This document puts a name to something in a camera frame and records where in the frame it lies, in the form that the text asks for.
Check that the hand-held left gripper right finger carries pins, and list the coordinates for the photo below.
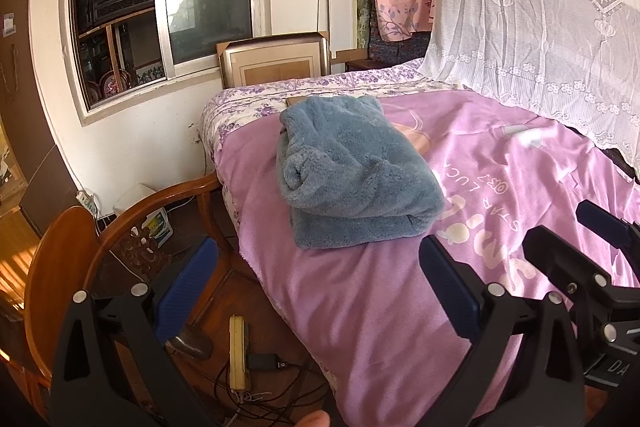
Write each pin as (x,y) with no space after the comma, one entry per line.
(447,287)

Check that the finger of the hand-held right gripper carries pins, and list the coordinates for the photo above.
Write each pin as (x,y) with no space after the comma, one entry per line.
(565,262)
(602,219)

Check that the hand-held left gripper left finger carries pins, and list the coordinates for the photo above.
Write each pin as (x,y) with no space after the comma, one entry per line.
(185,287)

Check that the blue fleece jacket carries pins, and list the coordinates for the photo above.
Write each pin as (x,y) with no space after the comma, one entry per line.
(350,167)

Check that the person's left hand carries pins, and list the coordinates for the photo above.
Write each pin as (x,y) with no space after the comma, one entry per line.
(310,420)

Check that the pink printed blanket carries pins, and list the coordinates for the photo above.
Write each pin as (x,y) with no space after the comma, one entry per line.
(390,307)

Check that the yellowed power strip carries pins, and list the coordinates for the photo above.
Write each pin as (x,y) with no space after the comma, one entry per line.
(239,352)

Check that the white box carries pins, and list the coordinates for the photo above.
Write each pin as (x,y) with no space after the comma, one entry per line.
(132,199)

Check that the black plug adapter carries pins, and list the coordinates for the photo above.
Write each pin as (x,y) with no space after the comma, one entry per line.
(267,361)

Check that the wooden chair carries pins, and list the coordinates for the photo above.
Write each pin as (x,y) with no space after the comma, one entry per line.
(55,267)

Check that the white lace cover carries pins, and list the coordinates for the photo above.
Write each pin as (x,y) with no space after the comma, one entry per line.
(525,7)

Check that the wooden headboard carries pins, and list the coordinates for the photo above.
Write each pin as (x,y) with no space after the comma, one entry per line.
(272,64)

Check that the brown wooden cabinet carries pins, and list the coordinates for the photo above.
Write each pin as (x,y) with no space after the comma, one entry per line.
(25,107)

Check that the dark patterned cloth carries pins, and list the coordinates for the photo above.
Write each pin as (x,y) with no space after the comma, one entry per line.
(400,49)

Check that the white wall socket strip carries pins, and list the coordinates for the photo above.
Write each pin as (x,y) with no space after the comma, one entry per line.
(87,202)

